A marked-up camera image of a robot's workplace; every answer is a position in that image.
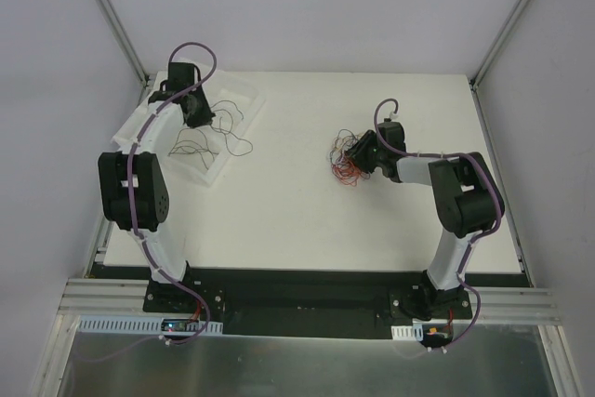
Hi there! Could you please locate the coloured wire bundle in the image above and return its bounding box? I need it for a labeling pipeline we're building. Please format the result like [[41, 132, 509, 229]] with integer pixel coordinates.
[[324, 128, 373, 188]]

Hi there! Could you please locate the black wire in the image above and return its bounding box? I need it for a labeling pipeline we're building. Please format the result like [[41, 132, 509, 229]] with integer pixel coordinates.
[[167, 128, 219, 173]]

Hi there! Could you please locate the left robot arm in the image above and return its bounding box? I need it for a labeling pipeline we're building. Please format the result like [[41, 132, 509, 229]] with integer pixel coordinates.
[[98, 61, 215, 312]]

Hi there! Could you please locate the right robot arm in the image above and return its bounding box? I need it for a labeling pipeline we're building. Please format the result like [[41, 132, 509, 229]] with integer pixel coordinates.
[[346, 120, 505, 318]]

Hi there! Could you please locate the white foam compartment tray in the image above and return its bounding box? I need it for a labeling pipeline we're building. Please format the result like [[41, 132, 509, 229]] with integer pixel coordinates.
[[109, 61, 268, 189]]

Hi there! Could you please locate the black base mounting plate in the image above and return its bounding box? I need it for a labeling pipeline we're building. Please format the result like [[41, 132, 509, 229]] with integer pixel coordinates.
[[142, 268, 472, 339]]

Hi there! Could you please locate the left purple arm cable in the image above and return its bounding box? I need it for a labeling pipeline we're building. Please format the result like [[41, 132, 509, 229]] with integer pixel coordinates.
[[127, 41, 218, 286]]

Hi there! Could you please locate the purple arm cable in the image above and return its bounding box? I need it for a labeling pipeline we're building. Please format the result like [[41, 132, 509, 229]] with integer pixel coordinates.
[[374, 98, 506, 286], [127, 41, 218, 286]]

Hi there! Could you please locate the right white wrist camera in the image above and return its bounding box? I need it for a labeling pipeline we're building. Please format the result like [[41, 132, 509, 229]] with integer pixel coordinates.
[[383, 108, 398, 122]]

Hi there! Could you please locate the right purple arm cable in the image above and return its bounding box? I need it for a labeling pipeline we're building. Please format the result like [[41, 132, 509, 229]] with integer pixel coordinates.
[[374, 98, 506, 286]]

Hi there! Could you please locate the right white cable duct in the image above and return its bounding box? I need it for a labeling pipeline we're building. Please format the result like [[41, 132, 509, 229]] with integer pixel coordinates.
[[390, 324, 424, 342]]

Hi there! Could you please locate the white cable duct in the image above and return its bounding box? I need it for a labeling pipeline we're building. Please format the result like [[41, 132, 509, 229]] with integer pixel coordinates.
[[390, 324, 424, 342], [78, 315, 223, 337]]

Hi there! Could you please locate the left white cable duct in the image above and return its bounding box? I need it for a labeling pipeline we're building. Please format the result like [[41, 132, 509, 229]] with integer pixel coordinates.
[[78, 315, 223, 337]]

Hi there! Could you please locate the right aluminium corner post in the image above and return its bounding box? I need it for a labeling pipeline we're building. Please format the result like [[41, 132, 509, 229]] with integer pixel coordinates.
[[469, 0, 533, 92]]

